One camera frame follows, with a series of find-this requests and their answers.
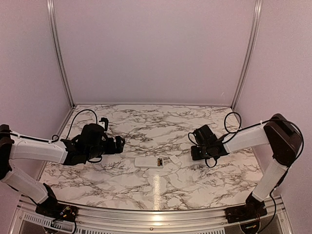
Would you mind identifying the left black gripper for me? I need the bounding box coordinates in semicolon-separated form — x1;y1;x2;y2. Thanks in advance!
86;135;125;160

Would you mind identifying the white remote control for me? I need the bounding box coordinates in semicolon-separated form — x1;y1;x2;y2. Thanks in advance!
134;157;163;168

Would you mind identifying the white battery cover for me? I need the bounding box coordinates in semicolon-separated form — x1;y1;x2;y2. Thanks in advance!
170;156;179;164

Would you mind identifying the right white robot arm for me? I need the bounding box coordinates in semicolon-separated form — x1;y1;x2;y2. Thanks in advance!
189;114;304;218

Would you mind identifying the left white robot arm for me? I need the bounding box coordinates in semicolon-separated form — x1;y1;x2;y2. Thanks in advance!
0;123;125;217

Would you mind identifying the black gold battery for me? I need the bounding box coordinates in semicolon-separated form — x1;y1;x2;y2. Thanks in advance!
157;158;163;167

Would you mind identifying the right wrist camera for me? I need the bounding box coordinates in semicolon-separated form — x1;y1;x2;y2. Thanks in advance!
188;129;200;146

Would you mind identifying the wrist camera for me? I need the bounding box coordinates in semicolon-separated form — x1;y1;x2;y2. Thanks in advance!
188;129;200;146
99;117;109;131

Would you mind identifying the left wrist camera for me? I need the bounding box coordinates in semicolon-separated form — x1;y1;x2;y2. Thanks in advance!
99;117;109;131

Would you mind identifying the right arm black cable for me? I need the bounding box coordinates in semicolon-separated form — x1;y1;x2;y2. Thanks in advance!
224;111;243;135

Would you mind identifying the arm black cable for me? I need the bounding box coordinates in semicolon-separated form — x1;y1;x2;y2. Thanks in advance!
224;111;243;135
68;109;98;139

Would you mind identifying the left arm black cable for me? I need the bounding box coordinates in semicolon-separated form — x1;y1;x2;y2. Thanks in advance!
68;109;98;139

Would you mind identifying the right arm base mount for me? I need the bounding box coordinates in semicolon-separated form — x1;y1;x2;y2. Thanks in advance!
225;194;268;223

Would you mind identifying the front aluminium rail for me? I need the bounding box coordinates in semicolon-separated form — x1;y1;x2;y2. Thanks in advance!
14;195;293;234

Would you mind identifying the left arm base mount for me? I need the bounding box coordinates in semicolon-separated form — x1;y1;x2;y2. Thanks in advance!
35;183;78;222

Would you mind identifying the right aluminium frame post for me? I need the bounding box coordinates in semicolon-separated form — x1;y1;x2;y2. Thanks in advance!
231;0;263;110

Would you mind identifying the aluminium frame post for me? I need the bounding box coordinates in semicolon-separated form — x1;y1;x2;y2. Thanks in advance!
46;0;75;108
231;0;263;110

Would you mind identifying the left aluminium frame post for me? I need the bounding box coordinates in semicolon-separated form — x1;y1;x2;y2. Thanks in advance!
46;0;75;108

